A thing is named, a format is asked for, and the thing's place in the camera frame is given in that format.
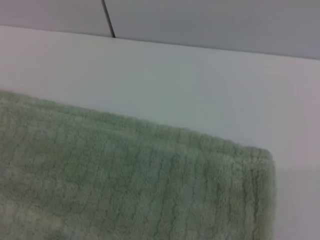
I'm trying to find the pale green ribbed towel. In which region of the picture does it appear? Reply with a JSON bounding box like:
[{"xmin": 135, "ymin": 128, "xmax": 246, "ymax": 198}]
[{"xmin": 0, "ymin": 89, "xmax": 276, "ymax": 240}]

